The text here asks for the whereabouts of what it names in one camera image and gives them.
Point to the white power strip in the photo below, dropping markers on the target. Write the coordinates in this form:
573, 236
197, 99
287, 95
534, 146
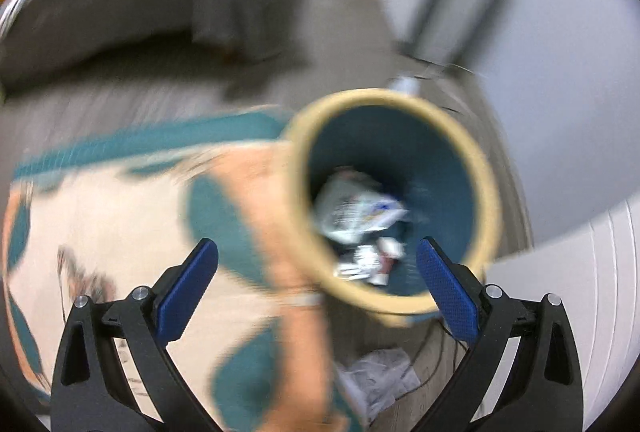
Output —
407, 85

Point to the white carton box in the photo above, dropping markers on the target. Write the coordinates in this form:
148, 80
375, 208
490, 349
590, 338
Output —
371, 263

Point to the blue snack bag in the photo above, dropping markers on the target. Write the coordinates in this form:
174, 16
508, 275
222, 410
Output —
351, 205

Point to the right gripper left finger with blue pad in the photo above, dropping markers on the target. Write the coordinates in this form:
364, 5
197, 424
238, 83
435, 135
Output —
90, 390

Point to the yellow rim teal trash bin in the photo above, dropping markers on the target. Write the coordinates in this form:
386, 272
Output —
418, 154

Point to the horse pattern quilted mat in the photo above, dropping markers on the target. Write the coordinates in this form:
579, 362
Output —
109, 214

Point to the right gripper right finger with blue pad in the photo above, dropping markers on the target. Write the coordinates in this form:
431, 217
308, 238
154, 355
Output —
543, 389

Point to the white cabinet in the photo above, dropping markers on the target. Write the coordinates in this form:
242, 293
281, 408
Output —
595, 272

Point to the crumpled plastic on floor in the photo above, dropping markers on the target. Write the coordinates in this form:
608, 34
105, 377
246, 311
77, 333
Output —
378, 380

